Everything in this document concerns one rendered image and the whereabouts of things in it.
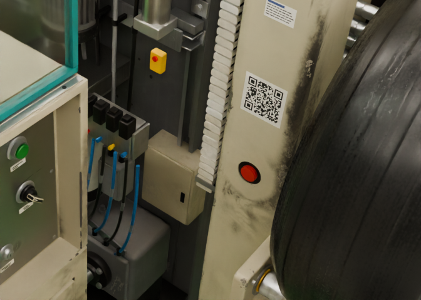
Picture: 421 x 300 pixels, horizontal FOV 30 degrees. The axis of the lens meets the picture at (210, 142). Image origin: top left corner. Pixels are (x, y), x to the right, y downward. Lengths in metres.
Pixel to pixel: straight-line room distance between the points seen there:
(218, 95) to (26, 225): 0.38
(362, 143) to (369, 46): 0.13
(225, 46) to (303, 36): 0.16
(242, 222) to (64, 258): 0.32
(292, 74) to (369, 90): 0.23
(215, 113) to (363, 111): 0.41
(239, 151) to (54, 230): 0.35
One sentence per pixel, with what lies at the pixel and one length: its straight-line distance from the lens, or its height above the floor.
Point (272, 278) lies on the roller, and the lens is 1.37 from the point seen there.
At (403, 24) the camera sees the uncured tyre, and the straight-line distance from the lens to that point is 1.01.
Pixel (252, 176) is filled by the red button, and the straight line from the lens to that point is 1.32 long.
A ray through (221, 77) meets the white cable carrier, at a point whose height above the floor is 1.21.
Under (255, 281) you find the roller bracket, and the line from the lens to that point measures 1.34.
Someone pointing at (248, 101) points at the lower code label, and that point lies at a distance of 1.24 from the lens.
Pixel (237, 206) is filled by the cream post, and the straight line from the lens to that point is 1.40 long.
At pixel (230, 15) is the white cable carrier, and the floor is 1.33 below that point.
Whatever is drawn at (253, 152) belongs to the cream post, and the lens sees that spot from 1.30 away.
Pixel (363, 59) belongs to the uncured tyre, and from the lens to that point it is 1.00.
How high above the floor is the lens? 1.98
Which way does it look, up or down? 42 degrees down
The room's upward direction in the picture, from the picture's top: 8 degrees clockwise
